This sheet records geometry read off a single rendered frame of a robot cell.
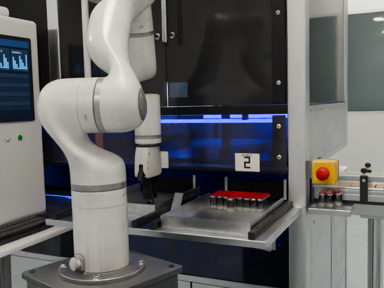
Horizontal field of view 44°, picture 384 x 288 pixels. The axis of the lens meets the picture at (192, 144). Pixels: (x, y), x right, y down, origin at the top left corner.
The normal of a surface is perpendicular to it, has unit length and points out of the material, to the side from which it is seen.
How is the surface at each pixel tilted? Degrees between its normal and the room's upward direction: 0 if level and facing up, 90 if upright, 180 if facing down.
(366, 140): 90
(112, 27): 61
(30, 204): 90
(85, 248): 90
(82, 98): 76
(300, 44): 90
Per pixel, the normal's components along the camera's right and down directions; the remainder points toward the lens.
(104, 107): -0.12, 0.17
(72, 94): -0.11, -0.31
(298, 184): -0.42, 0.09
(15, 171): 0.91, 0.01
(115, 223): 0.66, 0.05
